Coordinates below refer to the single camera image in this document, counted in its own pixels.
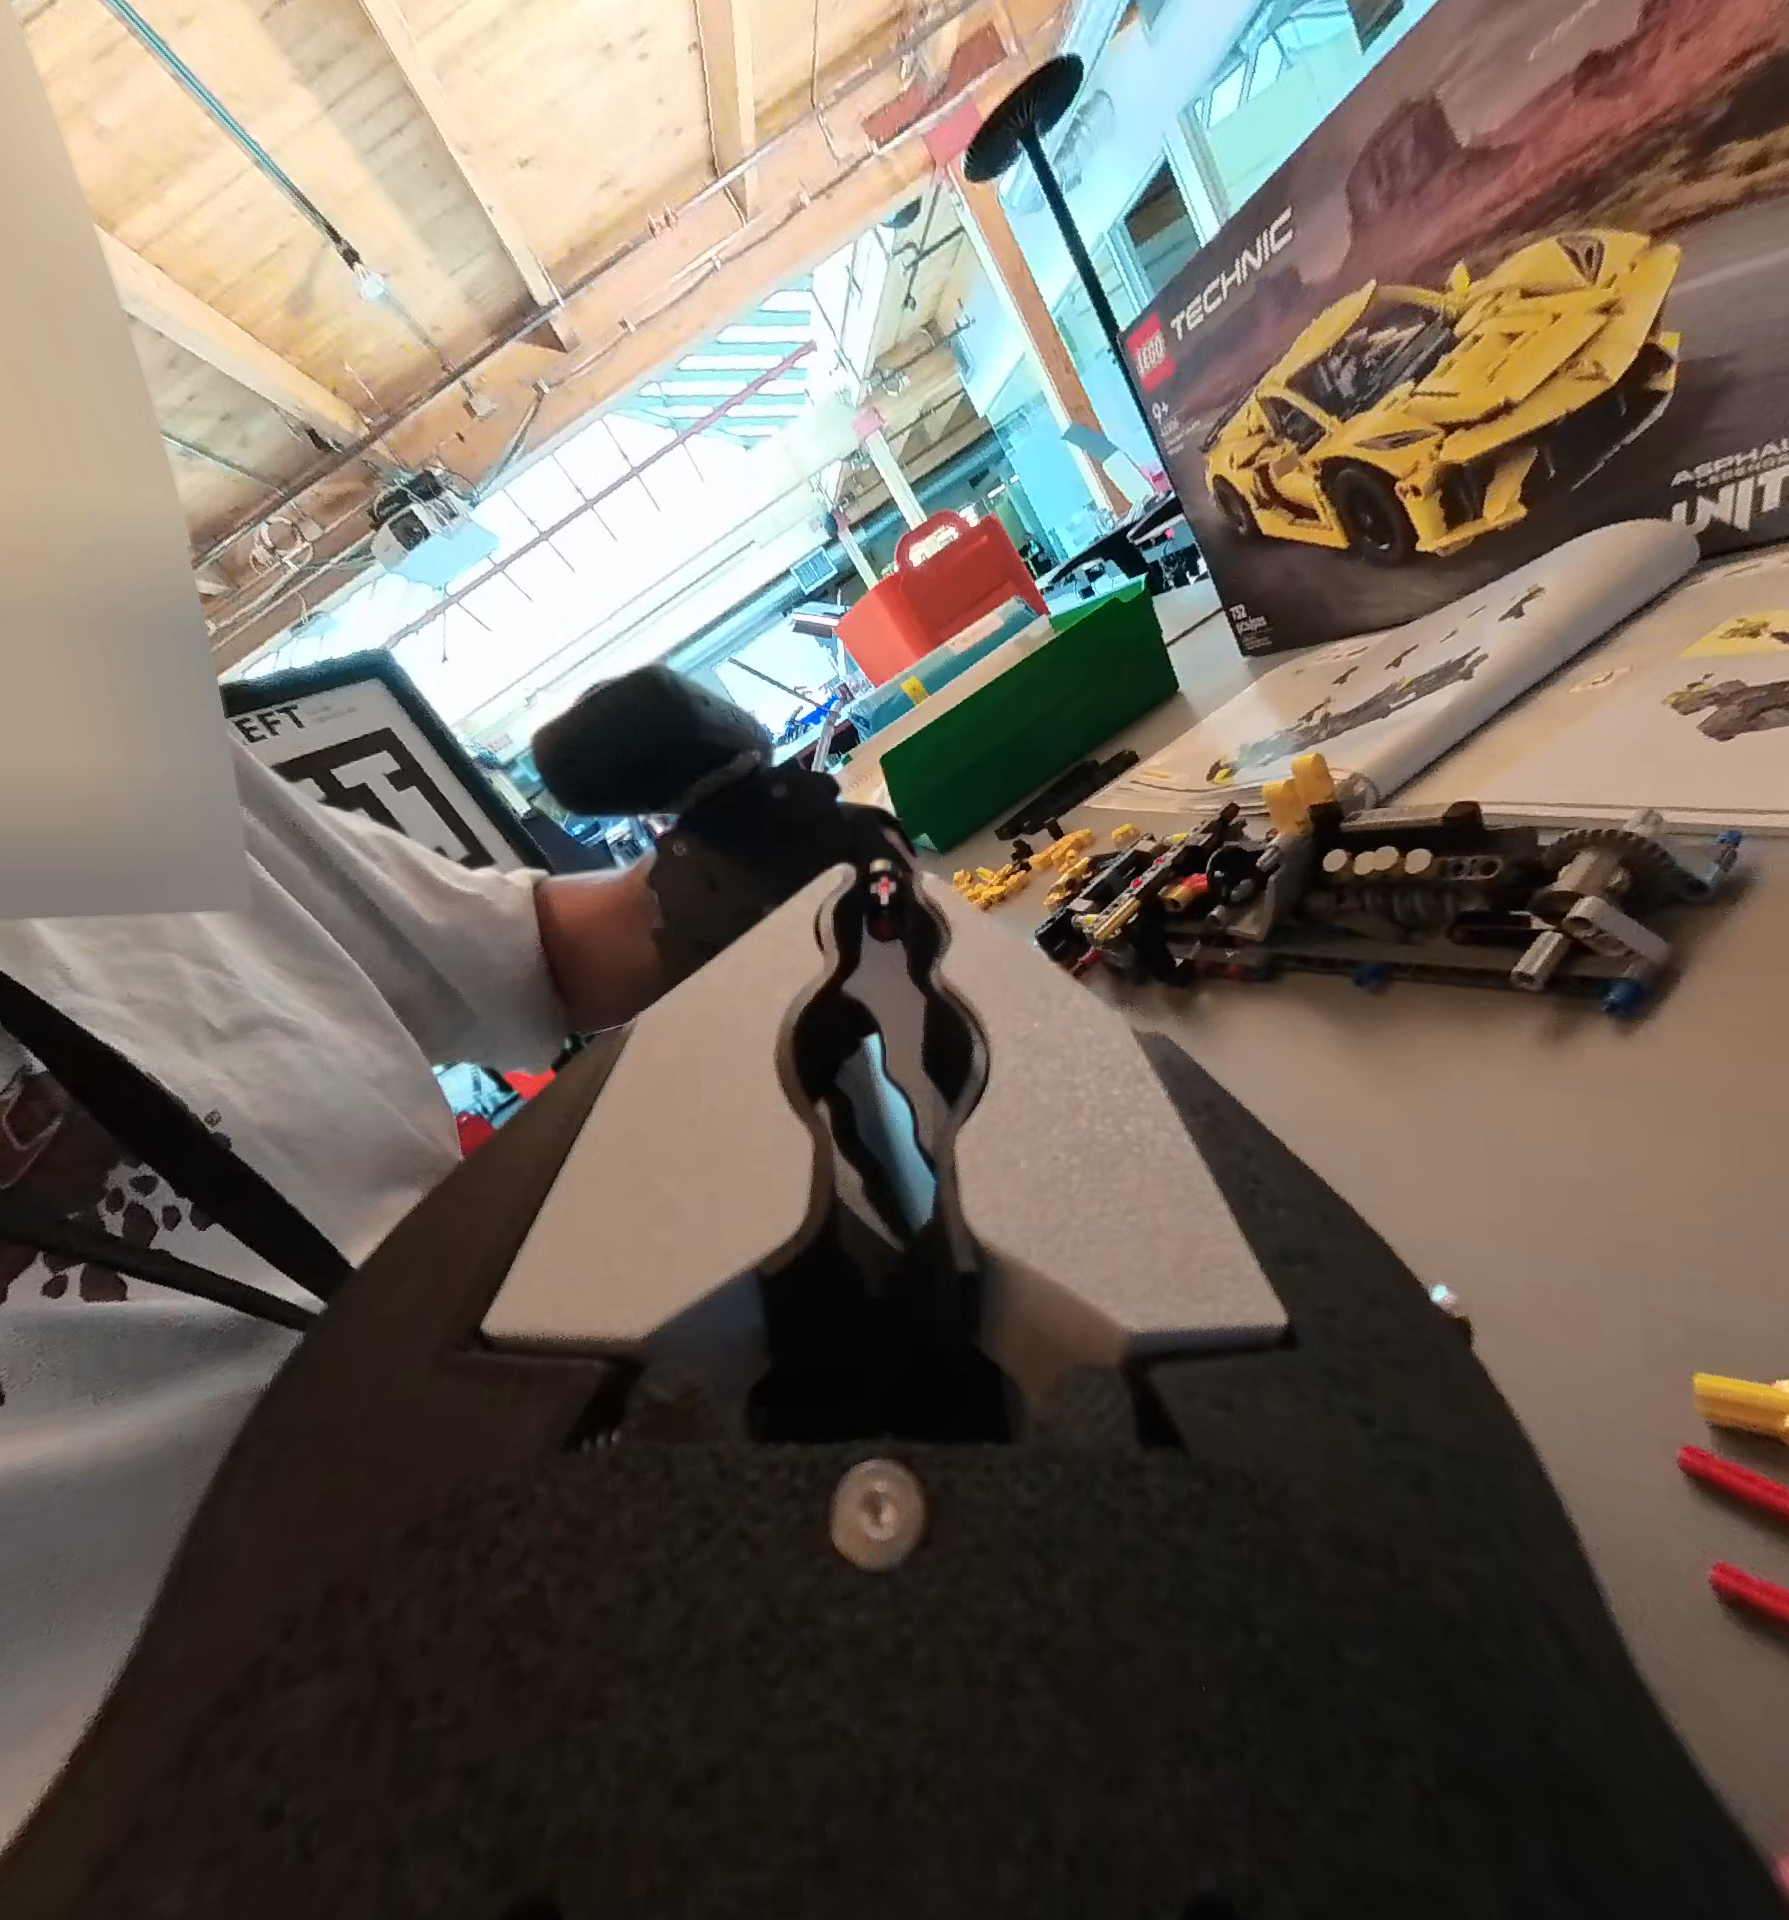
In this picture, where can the open instruction booklet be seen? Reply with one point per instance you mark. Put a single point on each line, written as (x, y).
(1434, 692)

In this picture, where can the stack of black lego beams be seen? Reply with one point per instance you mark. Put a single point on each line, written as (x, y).
(1057, 805)

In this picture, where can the yellow toy car set box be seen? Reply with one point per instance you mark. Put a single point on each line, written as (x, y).
(1510, 301)

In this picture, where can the lego car chassis model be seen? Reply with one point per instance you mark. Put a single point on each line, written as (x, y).
(1357, 899)

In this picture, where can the green plastic bin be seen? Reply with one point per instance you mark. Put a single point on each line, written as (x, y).
(1028, 737)

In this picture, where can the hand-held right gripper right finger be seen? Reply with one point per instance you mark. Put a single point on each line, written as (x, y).
(1120, 1199)

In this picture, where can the black white marker card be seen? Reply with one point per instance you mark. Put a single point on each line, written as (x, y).
(384, 782)

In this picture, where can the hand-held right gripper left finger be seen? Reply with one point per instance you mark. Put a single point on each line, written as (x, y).
(656, 1199)

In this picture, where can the person's left hand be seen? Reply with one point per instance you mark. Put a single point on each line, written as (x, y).
(600, 944)

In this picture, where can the white ceiling projector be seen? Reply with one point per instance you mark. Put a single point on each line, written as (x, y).
(422, 527)

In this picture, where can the light blue plastic bag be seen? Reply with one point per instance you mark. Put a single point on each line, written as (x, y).
(968, 651)

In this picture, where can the small black lego bush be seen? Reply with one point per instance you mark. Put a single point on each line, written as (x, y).
(881, 883)

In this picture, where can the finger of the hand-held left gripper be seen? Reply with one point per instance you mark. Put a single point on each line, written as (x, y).
(895, 1154)

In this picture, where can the black disc-top stand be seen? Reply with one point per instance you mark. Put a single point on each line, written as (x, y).
(1073, 257)

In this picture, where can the pile of yellow lego pieces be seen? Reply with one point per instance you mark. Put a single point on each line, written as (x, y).
(1013, 878)

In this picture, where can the scatter of red blue pins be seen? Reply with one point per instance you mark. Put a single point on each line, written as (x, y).
(1758, 1488)

